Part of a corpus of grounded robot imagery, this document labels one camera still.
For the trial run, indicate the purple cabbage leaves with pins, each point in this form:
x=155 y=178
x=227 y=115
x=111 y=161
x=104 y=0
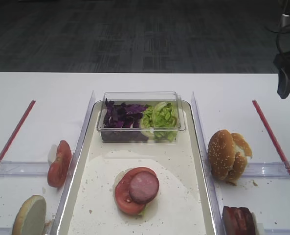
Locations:
x=123 y=115

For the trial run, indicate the right red strip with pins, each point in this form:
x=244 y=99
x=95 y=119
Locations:
x=272 y=136

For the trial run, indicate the stack of meat slices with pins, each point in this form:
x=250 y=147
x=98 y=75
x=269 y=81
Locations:
x=238 y=221

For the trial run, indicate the white pusher block tomato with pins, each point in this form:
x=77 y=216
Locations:
x=52 y=154

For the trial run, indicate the right clear acrylic divider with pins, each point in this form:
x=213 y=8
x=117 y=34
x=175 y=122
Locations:
x=215 y=213

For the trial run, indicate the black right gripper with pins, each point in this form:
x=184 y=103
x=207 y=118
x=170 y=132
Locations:
x=282 y=60

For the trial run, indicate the standing bun half left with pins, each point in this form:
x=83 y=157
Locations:
x=30 y=219

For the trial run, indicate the green lettuce leaves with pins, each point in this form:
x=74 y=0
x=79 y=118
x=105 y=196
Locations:
x=162 y=115

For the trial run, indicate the red strip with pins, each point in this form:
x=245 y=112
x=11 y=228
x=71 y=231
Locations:
x=16 y=130
x=272 y=136

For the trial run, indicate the left red strip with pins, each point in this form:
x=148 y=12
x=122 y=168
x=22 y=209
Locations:
x=16 y=130

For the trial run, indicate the upper left acrylic holder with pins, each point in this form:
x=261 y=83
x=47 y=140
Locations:
x=23 y=169

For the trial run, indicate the standing tomato slices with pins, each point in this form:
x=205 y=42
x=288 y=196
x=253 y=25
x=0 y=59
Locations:
x=58 y=169

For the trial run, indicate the round sausage meat slice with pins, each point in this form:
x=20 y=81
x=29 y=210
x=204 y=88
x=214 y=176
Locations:
x=143 y=187

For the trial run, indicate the lettuce under tomato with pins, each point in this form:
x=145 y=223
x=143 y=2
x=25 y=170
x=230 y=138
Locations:
x=142 y=212

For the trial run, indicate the chair base background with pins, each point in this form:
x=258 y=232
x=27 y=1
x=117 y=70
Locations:
x=274 y=28

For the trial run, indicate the white rectangular serving tray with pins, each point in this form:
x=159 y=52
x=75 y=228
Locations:
x=181 y=206

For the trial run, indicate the acrylic holder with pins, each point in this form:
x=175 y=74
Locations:
x=277 y=231
x=276 y=170
x=23 y=169

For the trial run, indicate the bottom bun on tray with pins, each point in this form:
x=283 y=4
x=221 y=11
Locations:
x=119 y=177

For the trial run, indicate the white pusher block meat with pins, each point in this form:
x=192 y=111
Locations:
x=259 y=228

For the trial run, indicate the upper right acrylic holder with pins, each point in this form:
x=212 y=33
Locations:
x=276 y=170

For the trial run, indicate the clear plastic salad container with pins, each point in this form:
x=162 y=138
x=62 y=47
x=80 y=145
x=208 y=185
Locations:
x=142 y=98

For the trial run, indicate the tomato slice on bun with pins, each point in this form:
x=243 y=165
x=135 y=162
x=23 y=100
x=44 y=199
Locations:
x=122 y=198

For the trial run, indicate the sesame burger buns right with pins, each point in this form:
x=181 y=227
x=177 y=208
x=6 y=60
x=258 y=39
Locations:
x=228 y=154

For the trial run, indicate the lower right acrylic holder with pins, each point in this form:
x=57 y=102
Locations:
x=277 y=231

